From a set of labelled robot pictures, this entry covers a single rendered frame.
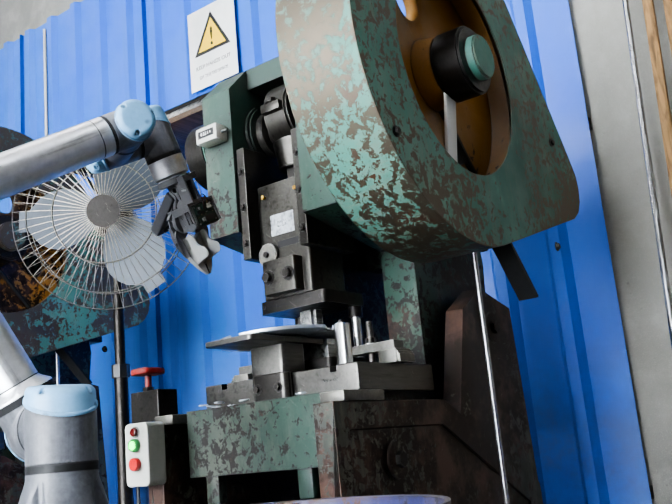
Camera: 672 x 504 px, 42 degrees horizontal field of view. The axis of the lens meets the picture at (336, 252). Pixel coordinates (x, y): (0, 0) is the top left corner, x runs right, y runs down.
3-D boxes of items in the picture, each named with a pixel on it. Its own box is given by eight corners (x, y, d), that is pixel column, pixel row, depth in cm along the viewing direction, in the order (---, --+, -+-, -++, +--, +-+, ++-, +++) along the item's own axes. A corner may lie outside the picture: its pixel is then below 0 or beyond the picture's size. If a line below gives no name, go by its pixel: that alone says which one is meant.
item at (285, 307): (326, 311, 197) (324, 288, 198) (260, 326, 208) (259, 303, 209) (367, 316, 209) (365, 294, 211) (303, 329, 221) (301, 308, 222)
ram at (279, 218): (301, 287, 195) (290, 162, 202) (251, 299, 204) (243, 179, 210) (347, 294, 209) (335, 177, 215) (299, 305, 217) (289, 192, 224)
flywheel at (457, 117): (546, 4, 229) (565, 261, 202) (477, 31, 240) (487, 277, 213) (390, -181, 176) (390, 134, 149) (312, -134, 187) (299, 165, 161)
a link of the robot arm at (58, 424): (31, 465, 136) (30, 378, 139) (15, 468, 147) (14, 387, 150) (108, 459, 142) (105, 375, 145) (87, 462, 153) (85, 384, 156)
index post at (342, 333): (347, 363, 183) (342, 318, 185) (335, 365, 185) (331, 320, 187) (354, 363, 186) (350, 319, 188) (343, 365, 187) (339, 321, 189)
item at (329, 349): (328, 358, 198) (327, 338, 199) (278, 366, 206) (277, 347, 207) (352, 359, 205) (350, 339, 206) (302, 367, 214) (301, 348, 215)
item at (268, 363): (255, 396, 177) (250, 330, 180) (206, 404, 185) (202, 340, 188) (330, 396, 196) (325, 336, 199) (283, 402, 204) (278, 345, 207)
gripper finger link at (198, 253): (212, 274, 179) (194, 232, 178) (194, 280, 183) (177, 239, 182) (222, 269, 181) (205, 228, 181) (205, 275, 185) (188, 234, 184)
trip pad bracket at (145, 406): (161, 471, 196) (157, 383, 200) (133, 474, 201) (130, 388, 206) (181, 469, 201) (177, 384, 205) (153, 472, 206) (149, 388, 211)
